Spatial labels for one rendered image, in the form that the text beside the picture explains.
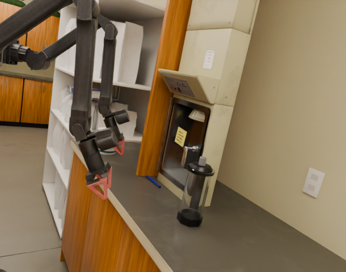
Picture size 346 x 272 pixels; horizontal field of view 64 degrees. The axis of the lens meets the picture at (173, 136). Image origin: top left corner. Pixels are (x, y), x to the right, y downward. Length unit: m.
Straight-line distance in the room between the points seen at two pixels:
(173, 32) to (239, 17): 0.38
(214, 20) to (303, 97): 0.54
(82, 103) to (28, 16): 0.30
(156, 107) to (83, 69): 0.59
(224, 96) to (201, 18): 0.38
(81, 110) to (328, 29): 1.08
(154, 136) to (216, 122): 0.41
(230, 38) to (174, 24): 0.38
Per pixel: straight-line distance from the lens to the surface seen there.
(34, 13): 1.00
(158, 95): 1.43
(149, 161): 1.51
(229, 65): 1.19
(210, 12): 1.32
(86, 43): 0.95
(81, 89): 0.95
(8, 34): 1.02
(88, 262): 1.75
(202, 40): 1.31
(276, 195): 1.49
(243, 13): 1.23
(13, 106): 5.99
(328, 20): 1.47
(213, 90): 1.15
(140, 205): 1.21
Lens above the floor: 1.48
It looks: 12 degrees down
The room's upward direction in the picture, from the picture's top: 11 degrees clockwise
